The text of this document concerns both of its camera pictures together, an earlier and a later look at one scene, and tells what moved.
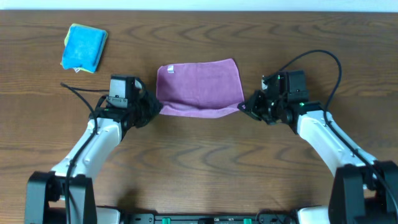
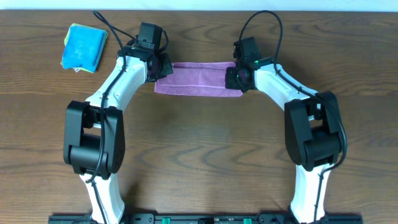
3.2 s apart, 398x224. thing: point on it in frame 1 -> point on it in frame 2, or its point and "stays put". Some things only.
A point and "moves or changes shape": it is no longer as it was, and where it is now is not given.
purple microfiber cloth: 202,89 moves or changes shape
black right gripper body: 257,106 -> 232,78
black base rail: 225,218 stays put
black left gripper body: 148,107 -> 166,69
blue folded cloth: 83,48 stays put
